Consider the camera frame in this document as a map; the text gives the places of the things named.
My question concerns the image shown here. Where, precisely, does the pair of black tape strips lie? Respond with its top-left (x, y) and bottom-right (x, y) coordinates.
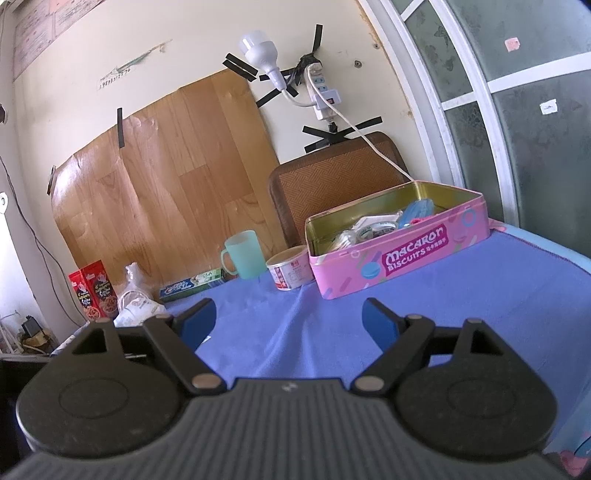
top-left (223, 52), bottom-right (259, 83)

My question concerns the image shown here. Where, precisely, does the white knotted plastic bag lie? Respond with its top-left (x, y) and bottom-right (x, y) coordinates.
top-left (117, 261), bottom-right (170, 328)

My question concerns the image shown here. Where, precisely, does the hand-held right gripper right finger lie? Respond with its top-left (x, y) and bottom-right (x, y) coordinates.
top-left (351, 298), bottom-right (506, 395)

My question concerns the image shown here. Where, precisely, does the white window frame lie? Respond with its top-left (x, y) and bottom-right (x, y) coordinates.
top-left (359, 0), bottom-right (591, 259)

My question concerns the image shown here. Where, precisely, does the pink biscuit tin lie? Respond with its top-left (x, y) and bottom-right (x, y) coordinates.
top-left (305, 181), bottom-right (490, 301)

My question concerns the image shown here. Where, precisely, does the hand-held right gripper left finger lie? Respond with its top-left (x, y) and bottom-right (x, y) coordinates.
top-left (69, 298), bottom-right (227, 395)

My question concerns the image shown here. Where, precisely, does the white light bulb with socket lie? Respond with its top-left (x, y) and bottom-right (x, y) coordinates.
top-left (238, 30), bottom-right (311, 108)

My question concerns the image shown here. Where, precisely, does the blue tablecloth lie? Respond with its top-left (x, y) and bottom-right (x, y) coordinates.
top-left (50, 220), bottom-right (591, 478)

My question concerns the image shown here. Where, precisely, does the white power cable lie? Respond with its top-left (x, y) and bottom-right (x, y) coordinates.
top-left (329, 102), bottom-right (417, 184)

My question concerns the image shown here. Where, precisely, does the black tape cross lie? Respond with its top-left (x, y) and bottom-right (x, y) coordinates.
top-left (302, 116), bottom-right (384, 156)

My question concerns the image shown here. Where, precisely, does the black power adapter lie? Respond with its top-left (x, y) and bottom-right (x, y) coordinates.
top-left (21, 316), bottom-right (47, 343)

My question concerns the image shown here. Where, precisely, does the blue green toothpaste box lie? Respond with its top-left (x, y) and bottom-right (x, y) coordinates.
top-left (159, 268), bottom-right (227, 304)

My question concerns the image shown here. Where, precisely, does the wood pattern vinyl sheet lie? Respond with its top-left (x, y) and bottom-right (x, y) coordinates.
top-left (50, 70), bottom-right (288, 296)

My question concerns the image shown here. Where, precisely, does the wall poster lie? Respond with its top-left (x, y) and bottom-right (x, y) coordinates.
top-left (11, 0), bottom-right (101, 85)

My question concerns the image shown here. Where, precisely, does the white power strip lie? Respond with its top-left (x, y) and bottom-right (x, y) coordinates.
top-left (305, 62), bottom-right (344, 122)

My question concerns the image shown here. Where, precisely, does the white round tub red print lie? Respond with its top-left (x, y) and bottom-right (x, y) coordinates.
top-left (266, 246), bottom-right (317, 291)

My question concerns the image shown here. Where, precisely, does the grey wall cable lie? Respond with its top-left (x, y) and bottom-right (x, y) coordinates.
top-left (0, 156), bottom-right (85, 326)

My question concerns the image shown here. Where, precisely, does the light blue soft item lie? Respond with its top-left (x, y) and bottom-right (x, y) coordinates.
top-left (398, 198), bottom-right (438, 230)

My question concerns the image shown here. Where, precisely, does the teal plastic mug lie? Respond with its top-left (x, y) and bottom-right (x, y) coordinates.
top-left (220, 230), bottom-right (269, 281)

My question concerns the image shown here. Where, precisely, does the red snack box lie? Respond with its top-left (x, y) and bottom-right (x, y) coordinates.
top-left (68, 260), bottom-right (119, 322)

